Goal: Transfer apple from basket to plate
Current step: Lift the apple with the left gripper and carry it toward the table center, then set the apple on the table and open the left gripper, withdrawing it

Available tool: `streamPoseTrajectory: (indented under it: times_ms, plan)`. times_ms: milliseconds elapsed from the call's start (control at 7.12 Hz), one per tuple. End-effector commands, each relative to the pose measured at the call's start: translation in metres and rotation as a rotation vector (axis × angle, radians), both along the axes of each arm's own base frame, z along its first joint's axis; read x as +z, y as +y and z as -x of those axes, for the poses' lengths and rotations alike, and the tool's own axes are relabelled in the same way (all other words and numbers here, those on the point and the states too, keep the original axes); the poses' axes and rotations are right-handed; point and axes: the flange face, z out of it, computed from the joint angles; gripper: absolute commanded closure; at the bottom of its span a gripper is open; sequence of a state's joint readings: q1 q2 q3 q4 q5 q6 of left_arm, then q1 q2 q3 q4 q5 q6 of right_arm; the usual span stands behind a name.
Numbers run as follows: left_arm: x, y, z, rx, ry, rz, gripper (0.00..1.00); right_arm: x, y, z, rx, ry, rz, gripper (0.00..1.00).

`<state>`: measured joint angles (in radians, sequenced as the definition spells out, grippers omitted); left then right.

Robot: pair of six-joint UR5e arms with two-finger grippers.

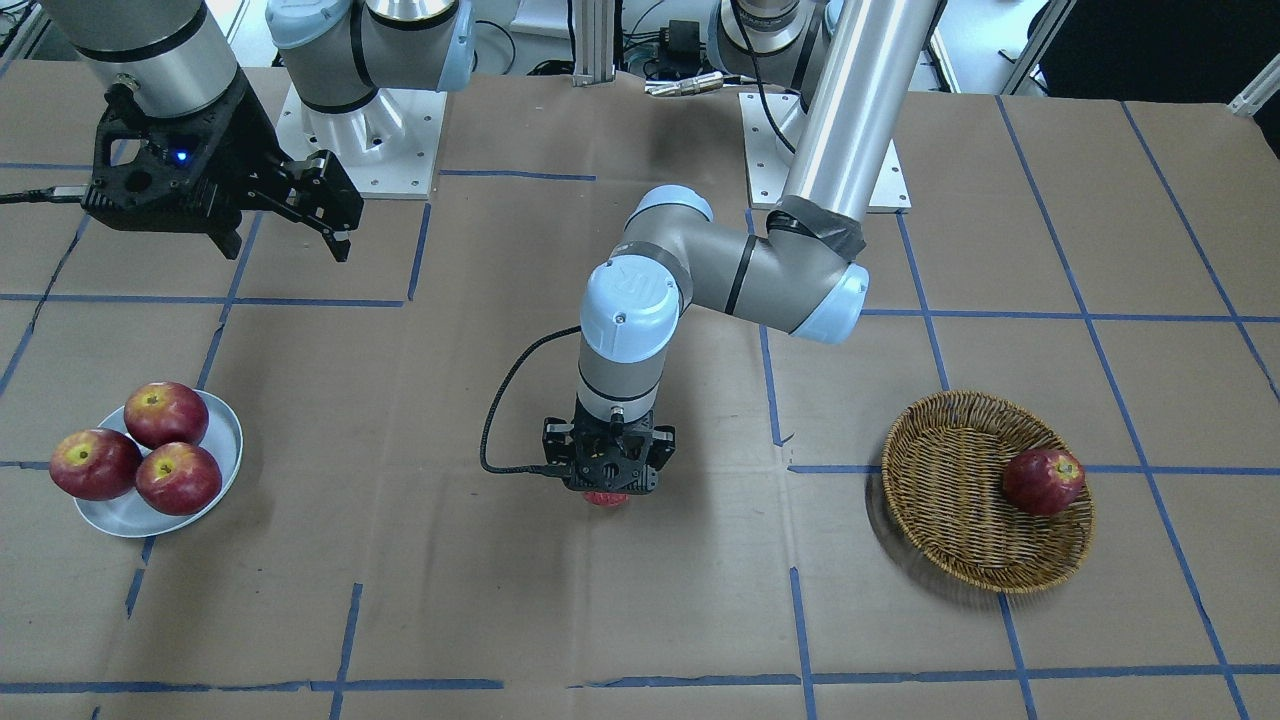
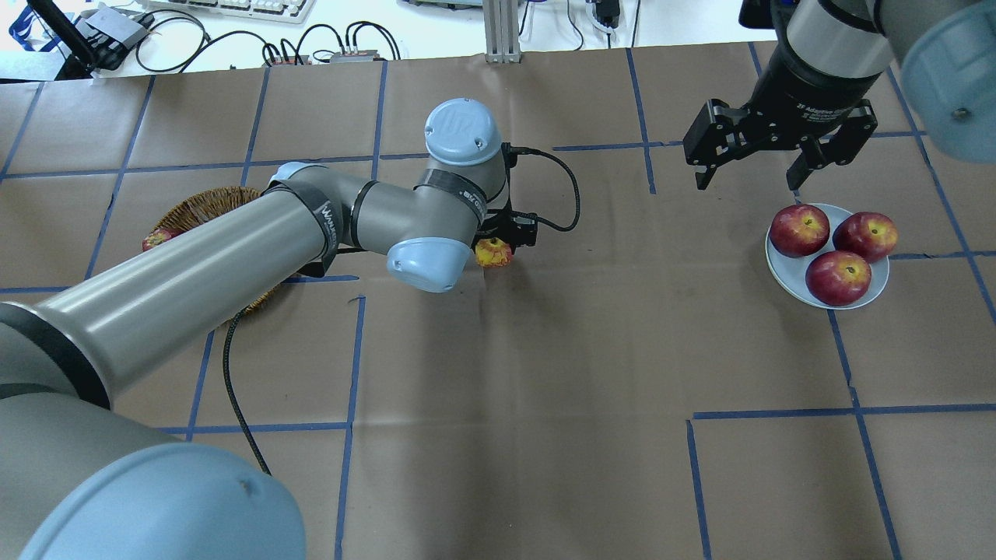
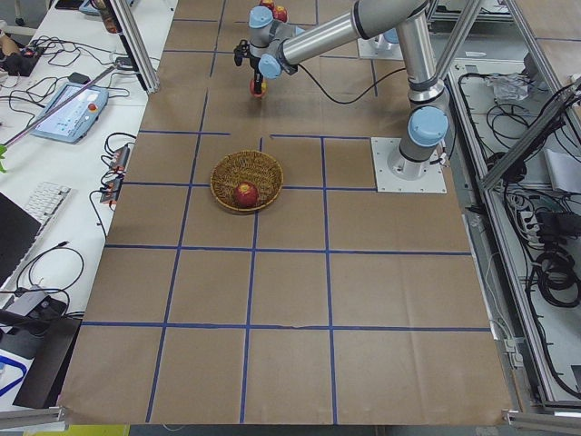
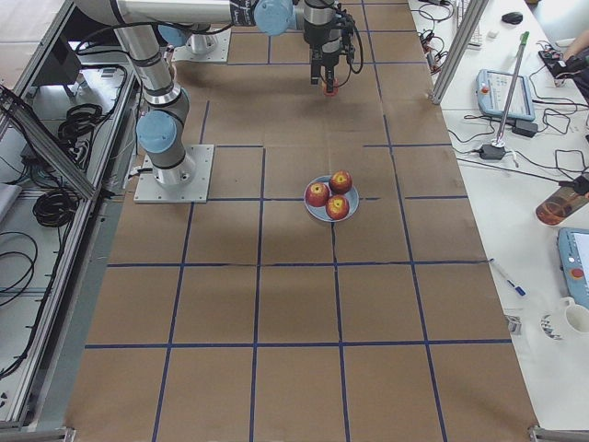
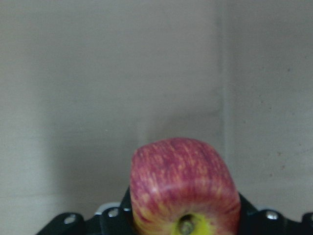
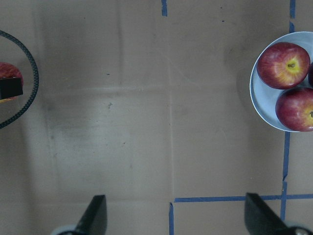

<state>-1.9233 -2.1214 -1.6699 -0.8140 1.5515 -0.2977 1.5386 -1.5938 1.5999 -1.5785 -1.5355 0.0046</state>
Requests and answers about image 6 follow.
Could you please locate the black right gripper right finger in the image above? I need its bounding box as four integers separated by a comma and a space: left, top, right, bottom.
245, 193, 293, 235

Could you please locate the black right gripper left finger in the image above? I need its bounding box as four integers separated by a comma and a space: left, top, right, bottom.
74, 195, 108, 235

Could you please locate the red yellow apple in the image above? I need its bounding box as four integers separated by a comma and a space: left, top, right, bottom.
0, 62, 23, 103

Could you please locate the red apple on plate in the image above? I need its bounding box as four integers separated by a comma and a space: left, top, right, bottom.
275, 87, 313, 132
256, 42, 311, 90
308, 63, 313, 87

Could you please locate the black braided cable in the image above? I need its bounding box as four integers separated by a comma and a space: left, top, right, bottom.
0, 29, 40, 130

